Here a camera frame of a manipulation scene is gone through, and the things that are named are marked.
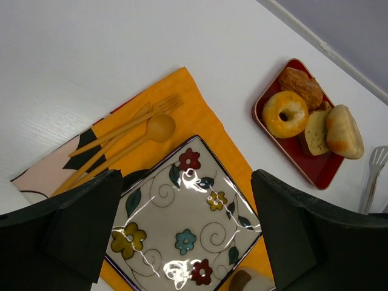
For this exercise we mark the brown croissant bread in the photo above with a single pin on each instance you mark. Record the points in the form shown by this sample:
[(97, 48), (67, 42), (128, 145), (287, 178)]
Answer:
[(297, 81)]

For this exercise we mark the square floral ceramic plate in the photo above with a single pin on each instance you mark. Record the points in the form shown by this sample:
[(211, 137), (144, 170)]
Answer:
[(185, 226)]

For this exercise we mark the orange cloth placemat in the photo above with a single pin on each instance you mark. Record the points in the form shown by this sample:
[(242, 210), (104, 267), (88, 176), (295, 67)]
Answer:
[(146, 145)]

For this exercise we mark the yellow glazed bagel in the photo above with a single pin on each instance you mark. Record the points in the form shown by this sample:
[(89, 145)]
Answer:
[(285, 114)]

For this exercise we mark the sliced bread roll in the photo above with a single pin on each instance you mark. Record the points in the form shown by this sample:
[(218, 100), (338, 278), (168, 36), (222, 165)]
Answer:
[(313, 138)]

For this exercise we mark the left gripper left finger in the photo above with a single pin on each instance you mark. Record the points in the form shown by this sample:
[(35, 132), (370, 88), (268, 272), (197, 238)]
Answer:
[(60, 243)]

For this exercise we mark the wooden fork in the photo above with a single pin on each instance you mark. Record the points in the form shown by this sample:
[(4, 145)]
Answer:
[(165, 106)]

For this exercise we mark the pale plain bagel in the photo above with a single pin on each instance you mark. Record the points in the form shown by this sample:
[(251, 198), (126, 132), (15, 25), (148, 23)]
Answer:
[(343, 136)]

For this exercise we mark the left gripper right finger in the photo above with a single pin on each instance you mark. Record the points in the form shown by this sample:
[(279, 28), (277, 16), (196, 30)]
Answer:
[(315, 245)]

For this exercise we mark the metal serving tongs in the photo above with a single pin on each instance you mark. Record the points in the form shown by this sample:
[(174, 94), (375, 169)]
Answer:
[(377, 161)]

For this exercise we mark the small metal cup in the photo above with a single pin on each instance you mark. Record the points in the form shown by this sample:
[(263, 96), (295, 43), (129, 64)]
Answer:
[(248, 279)]

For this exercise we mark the red rectangular tray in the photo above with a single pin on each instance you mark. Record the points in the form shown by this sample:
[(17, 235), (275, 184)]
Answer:
[(320, 170)]

